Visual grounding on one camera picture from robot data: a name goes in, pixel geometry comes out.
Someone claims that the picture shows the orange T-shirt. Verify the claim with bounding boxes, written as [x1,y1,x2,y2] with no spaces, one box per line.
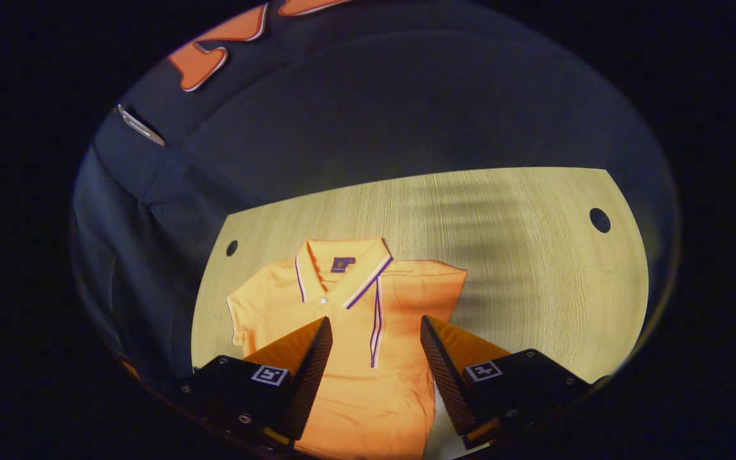
[226,238,468,460]

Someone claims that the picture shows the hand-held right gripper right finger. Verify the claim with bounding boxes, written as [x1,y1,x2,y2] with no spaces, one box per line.
[420,314,611,450]

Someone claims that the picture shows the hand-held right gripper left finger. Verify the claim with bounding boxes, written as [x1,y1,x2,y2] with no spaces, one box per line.
[180,316,334,449]

